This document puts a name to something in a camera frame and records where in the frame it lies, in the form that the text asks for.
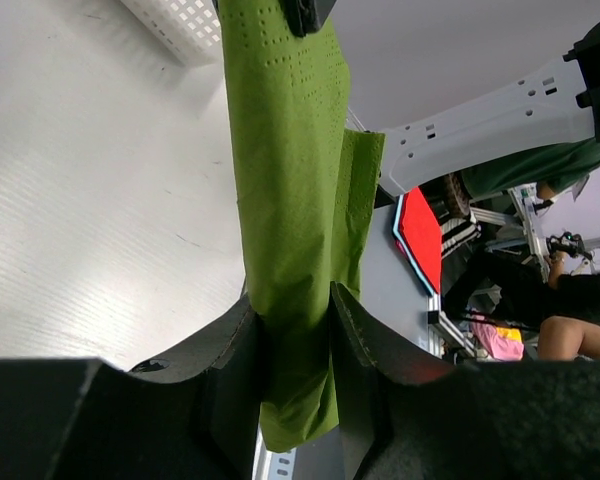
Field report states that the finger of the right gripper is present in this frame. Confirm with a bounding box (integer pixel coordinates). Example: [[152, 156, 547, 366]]
[[279, 0, 336, 38]]

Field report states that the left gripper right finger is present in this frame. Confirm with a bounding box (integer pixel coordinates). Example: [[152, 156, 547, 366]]
[[329, 283, 479, 479]]

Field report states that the person in black clothes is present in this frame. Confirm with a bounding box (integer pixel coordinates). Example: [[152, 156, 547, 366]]
[[442, 250, 600, 361]]

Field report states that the green paper napkin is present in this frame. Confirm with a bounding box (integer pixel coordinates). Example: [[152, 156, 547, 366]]
[[219, 1, 385, 452]]

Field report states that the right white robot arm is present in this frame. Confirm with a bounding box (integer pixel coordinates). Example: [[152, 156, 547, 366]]
[[319, 1, 600, 196]]

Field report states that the person in green shirt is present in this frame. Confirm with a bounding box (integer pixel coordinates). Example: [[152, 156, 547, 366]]
[[460, 138, 600, 198]]

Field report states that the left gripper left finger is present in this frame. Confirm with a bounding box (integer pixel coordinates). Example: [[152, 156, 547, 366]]
[[49, 297, 261, 479]]

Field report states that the red panel with blue edge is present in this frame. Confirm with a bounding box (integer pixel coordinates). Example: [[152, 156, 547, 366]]
[[392, 187, 442, 297]]

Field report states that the white plastic basket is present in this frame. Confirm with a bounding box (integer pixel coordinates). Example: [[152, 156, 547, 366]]
[[121, 0, 222, 67]]

